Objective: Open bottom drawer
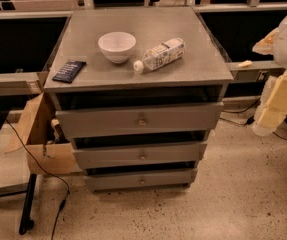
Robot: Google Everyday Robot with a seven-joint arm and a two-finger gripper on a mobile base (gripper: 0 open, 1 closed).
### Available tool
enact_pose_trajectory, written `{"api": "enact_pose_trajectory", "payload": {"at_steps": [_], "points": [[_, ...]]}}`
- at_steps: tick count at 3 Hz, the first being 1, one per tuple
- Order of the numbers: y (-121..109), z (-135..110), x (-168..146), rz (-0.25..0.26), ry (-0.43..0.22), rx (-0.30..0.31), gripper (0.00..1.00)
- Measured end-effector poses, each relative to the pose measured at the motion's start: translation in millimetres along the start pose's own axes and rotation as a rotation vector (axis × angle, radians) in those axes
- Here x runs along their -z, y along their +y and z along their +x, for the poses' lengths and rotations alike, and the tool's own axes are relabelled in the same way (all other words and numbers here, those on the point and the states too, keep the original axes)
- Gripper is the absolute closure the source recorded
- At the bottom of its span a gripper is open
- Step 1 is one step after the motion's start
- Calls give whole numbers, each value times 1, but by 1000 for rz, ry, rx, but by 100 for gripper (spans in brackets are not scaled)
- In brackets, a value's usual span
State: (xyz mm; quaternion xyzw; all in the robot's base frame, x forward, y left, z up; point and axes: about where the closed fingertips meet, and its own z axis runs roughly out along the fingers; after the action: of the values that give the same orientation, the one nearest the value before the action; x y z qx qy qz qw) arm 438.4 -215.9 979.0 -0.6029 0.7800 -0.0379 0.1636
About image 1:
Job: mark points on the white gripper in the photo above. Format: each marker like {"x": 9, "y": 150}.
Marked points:
{"x": 272, "y": 107}

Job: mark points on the grey bottom drawer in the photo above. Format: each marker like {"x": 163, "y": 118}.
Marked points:
{"x": 140, "y": 180}

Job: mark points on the grey drawer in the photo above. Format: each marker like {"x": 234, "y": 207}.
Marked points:
{"x": 101, "y": 122}
{"x": 93, "y": 158}
{"x": 140, "y": 180}

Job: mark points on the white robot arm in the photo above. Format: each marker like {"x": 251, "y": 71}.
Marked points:
{"x": 280, "y": 45}

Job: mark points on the grey drawer cabinet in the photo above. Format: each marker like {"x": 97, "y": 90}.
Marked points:
{"x": 200, "y": 76}

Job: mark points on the grey top drawer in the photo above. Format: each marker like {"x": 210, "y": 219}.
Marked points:
{"x": 101, "y": 122}

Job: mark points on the grey middle drawer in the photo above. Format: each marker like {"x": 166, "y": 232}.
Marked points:
{"x": 93, "y": 158}

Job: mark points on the small yellow foam piece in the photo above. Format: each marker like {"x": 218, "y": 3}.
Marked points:
{"x": 244, "y": 64}

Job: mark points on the clear plastic bottle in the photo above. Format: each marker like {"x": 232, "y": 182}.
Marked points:
{"x": 161, "y": 55}

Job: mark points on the white ceramic bowl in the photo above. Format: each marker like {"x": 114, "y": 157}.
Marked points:
{"x": 117, "y": 47}

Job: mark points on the dark blue snack packet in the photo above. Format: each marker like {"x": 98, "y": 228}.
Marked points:
{"x": 69, "y": 71}

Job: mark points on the brown cardboard box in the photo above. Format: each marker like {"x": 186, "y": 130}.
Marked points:
{"x": 33, "y": 132}

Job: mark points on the black table leg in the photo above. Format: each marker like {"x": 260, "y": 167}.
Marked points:
{"x": 26, "y": 222}

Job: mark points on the grey wall rail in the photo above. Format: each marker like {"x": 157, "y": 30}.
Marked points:
{"x": 258, "y": 71}

